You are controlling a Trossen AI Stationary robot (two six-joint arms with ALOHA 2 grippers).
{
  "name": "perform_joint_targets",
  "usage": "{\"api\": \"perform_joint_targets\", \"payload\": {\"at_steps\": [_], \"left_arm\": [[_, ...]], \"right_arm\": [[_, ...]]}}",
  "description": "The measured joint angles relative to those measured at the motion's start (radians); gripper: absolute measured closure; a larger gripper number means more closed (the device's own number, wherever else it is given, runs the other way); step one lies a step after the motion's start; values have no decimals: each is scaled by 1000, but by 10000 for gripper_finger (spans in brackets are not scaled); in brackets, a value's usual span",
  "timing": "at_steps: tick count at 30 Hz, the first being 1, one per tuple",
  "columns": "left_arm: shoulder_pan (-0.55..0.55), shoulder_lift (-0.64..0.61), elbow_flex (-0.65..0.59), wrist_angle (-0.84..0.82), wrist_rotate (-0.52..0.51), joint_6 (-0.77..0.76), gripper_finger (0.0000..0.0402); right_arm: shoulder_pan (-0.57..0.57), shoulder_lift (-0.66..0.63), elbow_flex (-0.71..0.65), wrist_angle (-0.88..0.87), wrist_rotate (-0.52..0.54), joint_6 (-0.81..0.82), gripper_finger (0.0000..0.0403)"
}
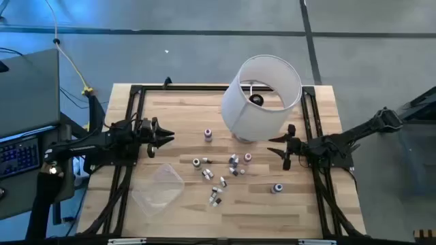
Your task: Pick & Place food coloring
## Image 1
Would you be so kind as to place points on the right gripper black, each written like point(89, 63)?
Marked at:
point(294, 146)

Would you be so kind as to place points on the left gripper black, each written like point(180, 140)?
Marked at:
point(151, 136)

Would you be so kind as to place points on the pink cap food coloring bottle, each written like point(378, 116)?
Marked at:
point(247, 158)

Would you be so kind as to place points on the black cap food coloring bottle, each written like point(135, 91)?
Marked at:
point(196, 163)

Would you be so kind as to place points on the blue cap food coloring bottle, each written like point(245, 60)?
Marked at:
point(277, 188)

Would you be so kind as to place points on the purple cap food coloring bottle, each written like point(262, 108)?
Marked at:
point(208, 134)

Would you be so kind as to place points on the small red food coloring bottle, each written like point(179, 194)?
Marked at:
point(210, 173)

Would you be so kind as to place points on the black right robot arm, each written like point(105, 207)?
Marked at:
point(357, 131)

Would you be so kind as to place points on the black clamp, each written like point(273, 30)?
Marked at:
point(167, 82)

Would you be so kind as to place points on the grey monitor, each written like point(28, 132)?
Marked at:
point(27, 95)

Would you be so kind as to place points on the blue backlit keyboard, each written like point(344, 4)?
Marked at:
point(18, 156)

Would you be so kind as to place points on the grey desk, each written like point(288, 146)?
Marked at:
point(13, 197)

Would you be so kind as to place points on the striped wooden block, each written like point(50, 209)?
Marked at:
point(424, 233)

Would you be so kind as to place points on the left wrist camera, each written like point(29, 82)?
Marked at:
point(146, 124)

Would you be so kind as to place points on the black aluminium table frame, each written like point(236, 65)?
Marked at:
point(204, 87)

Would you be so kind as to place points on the silver bracket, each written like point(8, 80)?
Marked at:
point(126, 241)
point(317, 242)

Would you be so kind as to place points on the black post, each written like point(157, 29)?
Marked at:
point(44, 204)

